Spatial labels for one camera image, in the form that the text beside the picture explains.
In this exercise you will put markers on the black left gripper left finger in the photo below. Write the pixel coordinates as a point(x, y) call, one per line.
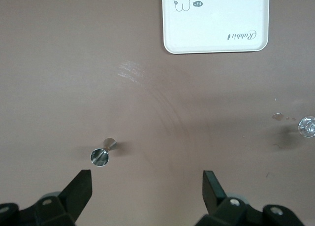
point(76, 194)

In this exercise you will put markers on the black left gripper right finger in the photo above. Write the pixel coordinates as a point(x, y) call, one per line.
point(214, 194)

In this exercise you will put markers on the steel double jigger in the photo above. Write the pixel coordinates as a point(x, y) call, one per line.
point(99, 158)

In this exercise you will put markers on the clear wine glass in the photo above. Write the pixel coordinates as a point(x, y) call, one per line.
point(307, 126)

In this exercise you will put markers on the white rabbit print tray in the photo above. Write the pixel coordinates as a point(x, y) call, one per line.
point(216, 21)

